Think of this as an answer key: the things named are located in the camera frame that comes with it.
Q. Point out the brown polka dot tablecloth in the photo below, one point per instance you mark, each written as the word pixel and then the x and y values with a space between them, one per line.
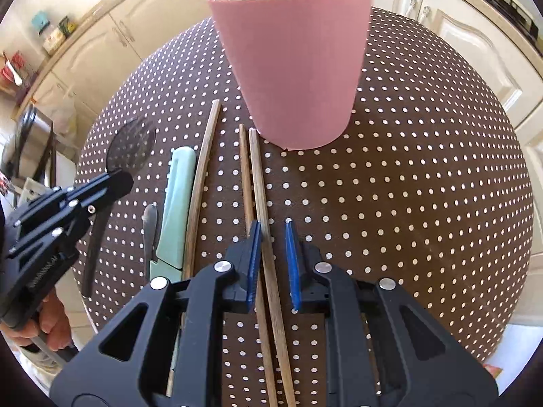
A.
pixel 427 185

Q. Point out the curved wooden chopstick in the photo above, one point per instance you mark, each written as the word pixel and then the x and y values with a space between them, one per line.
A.
pixel 202 156

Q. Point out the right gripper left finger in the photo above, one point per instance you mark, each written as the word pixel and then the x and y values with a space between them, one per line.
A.
pixel 220 288

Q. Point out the bottle with blue cap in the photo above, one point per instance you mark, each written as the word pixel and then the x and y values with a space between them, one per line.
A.
pixel 50 35

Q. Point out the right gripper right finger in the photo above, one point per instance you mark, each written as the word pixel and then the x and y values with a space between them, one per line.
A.
pixel 317 286

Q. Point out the person left hand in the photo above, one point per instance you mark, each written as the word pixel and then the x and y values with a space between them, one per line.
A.
pixel 52 320

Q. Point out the lower cream cabinets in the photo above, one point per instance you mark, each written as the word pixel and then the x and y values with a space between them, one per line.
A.
pixel 114 36

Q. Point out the small green jar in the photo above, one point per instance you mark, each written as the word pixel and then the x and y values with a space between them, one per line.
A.
pixel 67 26

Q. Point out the mint green knife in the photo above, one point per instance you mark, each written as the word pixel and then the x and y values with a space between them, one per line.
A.
pixel 169 254

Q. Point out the steel spoon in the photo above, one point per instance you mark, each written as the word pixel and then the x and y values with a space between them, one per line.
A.
pixel 149 220

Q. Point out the pink utensil cup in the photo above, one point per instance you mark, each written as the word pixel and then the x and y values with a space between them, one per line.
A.
pixel 297 62

